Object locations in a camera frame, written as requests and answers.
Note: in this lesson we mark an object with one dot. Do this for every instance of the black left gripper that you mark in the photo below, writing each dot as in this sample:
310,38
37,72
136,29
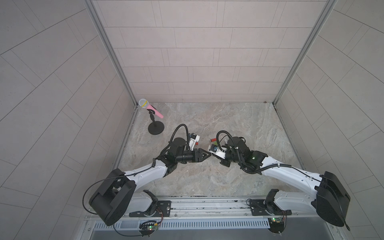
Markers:
196,155

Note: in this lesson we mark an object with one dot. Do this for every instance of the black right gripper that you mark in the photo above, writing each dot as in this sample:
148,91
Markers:
225,160

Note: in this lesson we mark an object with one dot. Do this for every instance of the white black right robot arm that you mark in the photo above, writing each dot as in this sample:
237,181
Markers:
322,194

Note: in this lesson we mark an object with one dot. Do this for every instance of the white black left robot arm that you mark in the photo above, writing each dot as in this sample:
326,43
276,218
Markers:
118,193

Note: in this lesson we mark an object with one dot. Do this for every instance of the pink toy microphone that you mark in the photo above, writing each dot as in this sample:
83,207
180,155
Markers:
143,103

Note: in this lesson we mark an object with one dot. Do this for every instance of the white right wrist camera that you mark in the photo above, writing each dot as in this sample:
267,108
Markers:
217,152

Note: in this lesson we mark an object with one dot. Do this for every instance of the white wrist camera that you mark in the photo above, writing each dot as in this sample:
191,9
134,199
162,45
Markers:
194,139
217,152

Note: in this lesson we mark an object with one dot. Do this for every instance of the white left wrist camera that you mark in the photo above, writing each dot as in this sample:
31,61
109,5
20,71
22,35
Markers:
194,139

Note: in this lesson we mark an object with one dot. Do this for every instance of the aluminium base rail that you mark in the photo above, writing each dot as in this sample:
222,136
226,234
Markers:
202,213

